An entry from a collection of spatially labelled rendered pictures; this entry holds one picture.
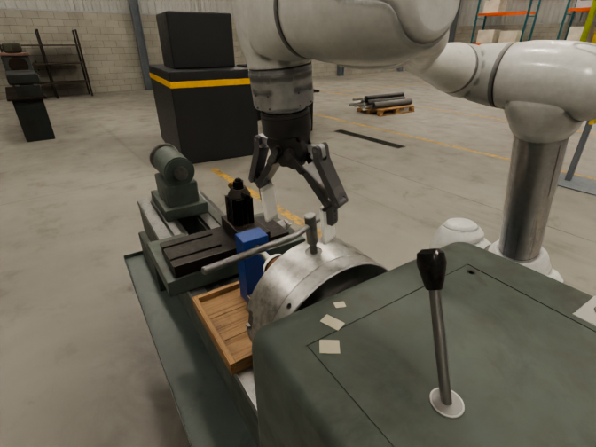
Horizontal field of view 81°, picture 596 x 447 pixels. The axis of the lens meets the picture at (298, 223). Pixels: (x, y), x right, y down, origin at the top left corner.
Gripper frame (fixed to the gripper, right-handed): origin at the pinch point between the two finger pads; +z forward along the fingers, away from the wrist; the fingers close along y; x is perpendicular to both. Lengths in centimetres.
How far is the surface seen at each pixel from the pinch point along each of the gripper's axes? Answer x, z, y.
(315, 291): -3.9, 10.1, 6.1
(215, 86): 268, 45, -387
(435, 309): -9.1, -3.0, 28.4
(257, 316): -10.0, 17.2, -4.0
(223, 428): -16, 76, -27
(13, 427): -68, 121, -134
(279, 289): -6.0, 11.6, -0.8
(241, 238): 10.1, 20.9, -32.6
